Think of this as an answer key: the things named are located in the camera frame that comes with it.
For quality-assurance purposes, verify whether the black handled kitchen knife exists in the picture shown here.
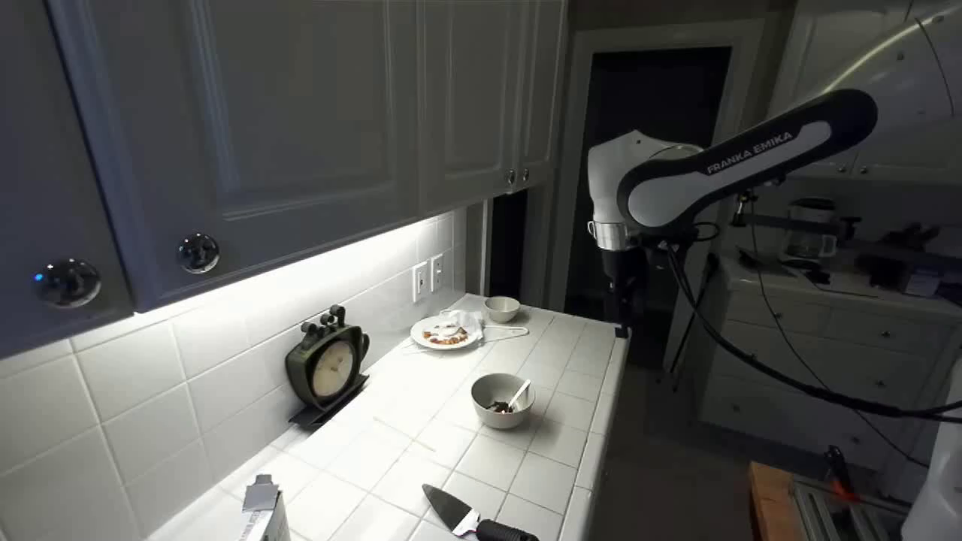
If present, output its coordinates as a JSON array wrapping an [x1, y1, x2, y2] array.
[[419, 481, 543, 541]]

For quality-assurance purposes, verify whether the black kitchen scale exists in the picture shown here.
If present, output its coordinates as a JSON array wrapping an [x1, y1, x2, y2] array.
[[282, 303, 374, 431]]

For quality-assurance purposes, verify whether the white drawer dresser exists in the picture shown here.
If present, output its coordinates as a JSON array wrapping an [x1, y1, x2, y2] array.
[[702, 252, 962, 444]]

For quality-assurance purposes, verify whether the wooden board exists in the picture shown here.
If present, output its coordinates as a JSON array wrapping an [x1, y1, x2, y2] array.
[[745, 458, 837, 541]]

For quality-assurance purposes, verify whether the metal rack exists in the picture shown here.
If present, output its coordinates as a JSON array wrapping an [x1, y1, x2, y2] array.
[[790, 474, 911, 541]]

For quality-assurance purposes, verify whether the small white spoon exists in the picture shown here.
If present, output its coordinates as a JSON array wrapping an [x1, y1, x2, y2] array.
[[504, 375, 536, 415]]

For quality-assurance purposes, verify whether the grey bowl with food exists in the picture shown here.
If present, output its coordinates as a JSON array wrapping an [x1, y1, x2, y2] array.
[[470, 368, 536, 431]]

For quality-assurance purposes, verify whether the white wall power outlet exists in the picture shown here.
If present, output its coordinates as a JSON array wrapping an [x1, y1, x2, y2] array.
[[408, 258, 432, 305]]

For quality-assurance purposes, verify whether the small empty white bowl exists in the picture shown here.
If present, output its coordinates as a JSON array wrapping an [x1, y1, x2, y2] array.
[[482, 294, 522, 324]]

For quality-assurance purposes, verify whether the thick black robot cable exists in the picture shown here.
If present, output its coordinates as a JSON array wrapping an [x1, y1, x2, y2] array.
[[667, 250, 962, 422]]

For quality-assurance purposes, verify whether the wide grey panelled cabinet door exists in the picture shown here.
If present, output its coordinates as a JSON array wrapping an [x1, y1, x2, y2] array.
[[43, 0, 423, 313]]

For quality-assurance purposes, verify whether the white plate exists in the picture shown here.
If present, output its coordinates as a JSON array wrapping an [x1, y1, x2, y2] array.
[[408, 314, 488, 353]]

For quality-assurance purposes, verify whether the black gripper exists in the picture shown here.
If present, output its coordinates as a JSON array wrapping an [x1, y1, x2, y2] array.
[[599, 242, 654, 314]]

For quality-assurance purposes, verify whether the thin black cable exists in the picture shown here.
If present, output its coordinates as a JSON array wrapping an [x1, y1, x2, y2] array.
[[749, 218, 934, 474]]

